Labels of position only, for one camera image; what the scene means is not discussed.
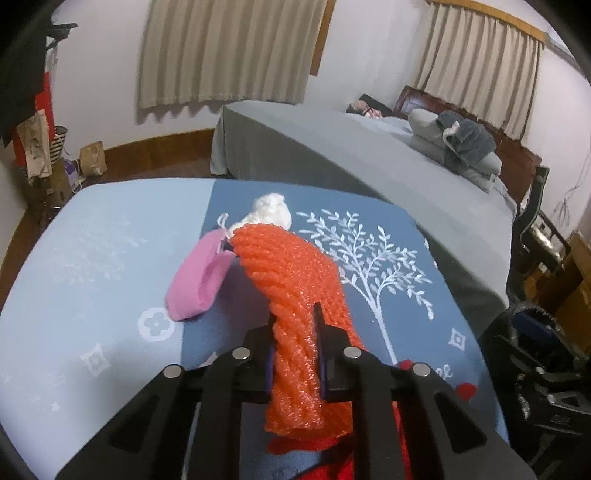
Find beige tote bag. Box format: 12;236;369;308
18;113;52;180

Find black coat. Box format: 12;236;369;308
0;28;51;148

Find orange foam net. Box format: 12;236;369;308
229;223;370;437

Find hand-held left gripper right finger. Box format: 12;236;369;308
313;302;536;480

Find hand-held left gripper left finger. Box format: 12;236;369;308
54;323;273;480

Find striped bag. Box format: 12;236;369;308
50;126;69;162

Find brown paper bag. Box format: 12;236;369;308
79;141;108;177

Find wide beige curtain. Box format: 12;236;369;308
137;0;329;112

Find narrow beige curtain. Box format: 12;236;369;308
413;0;544;139

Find pink fabric pouch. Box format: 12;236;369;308
166;229;234;322

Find patterned chair cushion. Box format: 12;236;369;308
531;222;561;245

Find black metal chair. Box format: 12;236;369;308
505;166;573;296

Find wooden cabinet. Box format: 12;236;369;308
522;231;591;319

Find short wooden curtain pelmet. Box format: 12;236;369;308
427;0;546;42

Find dark grey towel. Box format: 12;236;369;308
436;111;498;169

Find blue tree-print tablecloth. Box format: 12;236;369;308
0;178;509;480

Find grey folded duvet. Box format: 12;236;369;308
462;157;504;192

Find stuffed toy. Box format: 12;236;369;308
346;93;395;120

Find grey pillow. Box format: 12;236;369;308
407;108;502;176

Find wooden window frame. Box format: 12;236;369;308
310;0;335;76

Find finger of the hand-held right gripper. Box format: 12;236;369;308
519;311;561;352

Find folded grey blankets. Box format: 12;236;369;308
398;84;543;204

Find grey bed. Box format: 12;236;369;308
210;100;520;333

